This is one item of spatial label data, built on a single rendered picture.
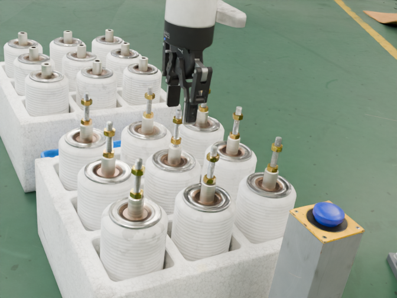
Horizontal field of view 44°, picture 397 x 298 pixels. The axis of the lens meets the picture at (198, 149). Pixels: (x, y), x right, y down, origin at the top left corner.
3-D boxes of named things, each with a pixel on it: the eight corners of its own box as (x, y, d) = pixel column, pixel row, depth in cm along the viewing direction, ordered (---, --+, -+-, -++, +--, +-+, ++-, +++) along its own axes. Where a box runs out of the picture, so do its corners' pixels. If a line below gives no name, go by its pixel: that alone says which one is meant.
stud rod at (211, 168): (209, 192, 76) (215, 149, 72) (203, 190, 76) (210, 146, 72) (212, 189, 76) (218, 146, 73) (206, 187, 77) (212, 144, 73)
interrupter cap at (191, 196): (228, 218, 73) (228, 214, 73) (178, 209, 74) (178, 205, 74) (233, 191, 80) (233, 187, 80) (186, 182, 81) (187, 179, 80)
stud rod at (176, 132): (179, 151, 85) (183, 110, 81) (175, 152, 84) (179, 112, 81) (174, 148, 85) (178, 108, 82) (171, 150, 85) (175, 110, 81)
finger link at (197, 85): (194, 65, 71) (186, 99, 75) (198, 73, 70) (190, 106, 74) (211, 64, 72) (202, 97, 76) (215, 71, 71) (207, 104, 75)
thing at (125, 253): (110, 278, 85) (114, 189, 76) (165, 290, 84) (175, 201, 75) (89, 320, 76) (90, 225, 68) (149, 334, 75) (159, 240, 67)
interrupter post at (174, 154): (165, 159, 87) (167, 142, 85) (179, 159, 87) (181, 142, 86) (168, 166, 85) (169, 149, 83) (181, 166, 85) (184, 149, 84)
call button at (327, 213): (327, 210, 67) (331, 198, 66) (347, 228, 64) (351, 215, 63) (304, 216, 65) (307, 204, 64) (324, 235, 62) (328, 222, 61)
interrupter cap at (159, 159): (149, 152, 88) (149, 148, 88) (190, 151, 90) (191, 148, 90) (155, 174, 82) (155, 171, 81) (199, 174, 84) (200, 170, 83)
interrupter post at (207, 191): (212, 205, 76) (215, 187, 74) (197, 203, 76) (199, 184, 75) (215, 197, 78) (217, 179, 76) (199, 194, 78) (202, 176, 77)
